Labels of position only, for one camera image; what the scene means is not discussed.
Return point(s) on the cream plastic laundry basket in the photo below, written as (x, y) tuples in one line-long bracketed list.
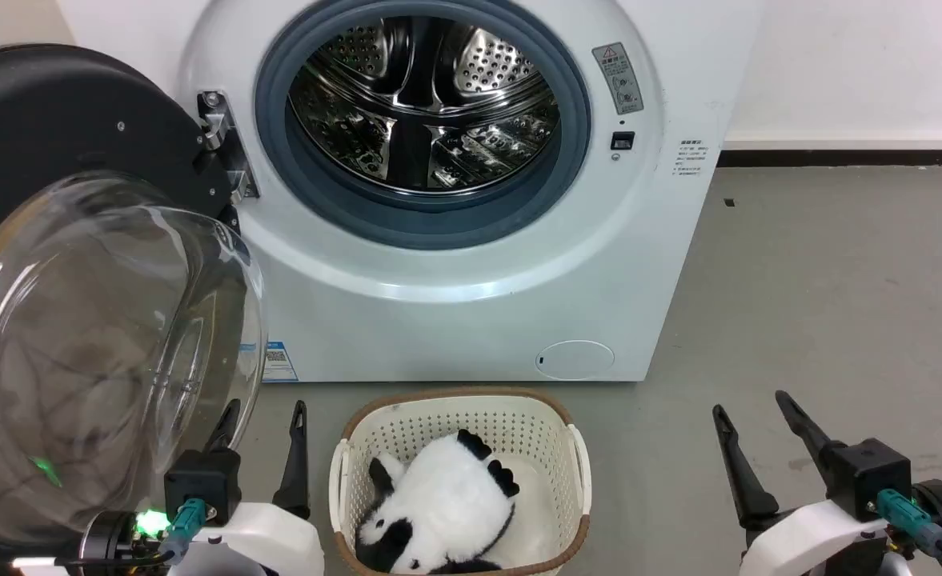
[(454, 416)]

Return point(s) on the black round glass door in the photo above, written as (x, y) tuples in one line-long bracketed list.
[(54, 104)]

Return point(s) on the metal door hinge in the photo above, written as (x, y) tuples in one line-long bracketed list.
[(214, 120)]

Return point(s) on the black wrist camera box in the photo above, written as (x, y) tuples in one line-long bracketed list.
[(202, 484), (871, 472)]

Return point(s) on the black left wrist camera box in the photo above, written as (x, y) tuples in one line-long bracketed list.
[(202, 484)]

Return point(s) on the grey warning sticker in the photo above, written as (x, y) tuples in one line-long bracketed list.
[(618, 78)]

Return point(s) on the blue energy label sticker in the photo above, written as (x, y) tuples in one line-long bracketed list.
[(280, 364)]

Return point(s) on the plush panda toy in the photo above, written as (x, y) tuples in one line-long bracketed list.
[(446, 496)]

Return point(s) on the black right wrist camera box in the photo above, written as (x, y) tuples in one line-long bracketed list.
[(871, 472)]

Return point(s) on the white front-load washing machine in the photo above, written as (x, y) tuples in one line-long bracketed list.
[(479, 320)]

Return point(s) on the stainless steel perforated drum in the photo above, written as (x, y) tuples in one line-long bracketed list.
[(406, 120)]

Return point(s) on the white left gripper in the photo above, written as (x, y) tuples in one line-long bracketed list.
[(270, 544)]

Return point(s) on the black left wrist motor cylinder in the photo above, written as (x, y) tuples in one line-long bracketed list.
[(106, 536)]

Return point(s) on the black wall baseboard strip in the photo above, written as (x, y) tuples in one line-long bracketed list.
[(847, 158)]

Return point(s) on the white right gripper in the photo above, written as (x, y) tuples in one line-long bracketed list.
[(807, 544)]

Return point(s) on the round white filter cover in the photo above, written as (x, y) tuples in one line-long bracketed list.
[(575, 360)]

